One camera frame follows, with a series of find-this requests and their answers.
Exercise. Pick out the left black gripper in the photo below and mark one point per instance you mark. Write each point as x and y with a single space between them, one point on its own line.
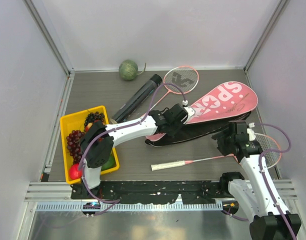
173 133

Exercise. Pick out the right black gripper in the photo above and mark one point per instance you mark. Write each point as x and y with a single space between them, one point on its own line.
220 137

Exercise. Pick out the pink racket bag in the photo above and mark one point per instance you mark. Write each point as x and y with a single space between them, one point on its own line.
229 101

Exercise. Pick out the pink racket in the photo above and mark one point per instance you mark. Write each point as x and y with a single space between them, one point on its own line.
180 81
266 142

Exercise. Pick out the black shuttlecock tube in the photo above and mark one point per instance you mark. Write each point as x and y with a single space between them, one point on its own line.
136 100

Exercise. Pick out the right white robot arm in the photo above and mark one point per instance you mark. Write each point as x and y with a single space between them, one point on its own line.
269 217

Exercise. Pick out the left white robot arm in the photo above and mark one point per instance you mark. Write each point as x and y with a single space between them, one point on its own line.
97 144

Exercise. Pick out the green lime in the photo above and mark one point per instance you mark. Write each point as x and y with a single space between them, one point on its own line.
109 164

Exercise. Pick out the green melon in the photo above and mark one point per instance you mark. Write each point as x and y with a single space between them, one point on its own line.
128 70

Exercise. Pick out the dark grape bunch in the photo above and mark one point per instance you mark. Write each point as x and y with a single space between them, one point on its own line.
94 117

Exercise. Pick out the red strawberries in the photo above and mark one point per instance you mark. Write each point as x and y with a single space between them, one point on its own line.
89 127

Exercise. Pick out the yellow plastic tray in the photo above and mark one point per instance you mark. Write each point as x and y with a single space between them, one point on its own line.
76 122

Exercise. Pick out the red grape bunch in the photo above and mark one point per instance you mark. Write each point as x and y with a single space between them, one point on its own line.
73 145

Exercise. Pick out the red pepper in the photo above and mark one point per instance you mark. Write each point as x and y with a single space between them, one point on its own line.
74 172

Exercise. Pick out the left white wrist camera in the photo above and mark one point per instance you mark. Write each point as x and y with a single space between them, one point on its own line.
190 111

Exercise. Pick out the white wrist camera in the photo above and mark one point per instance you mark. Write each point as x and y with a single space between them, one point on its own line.
190 111
250 131

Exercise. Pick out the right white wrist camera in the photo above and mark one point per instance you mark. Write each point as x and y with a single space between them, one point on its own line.
250 131

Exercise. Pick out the white slotted cable duct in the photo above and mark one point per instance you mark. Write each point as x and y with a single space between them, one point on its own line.
93 207

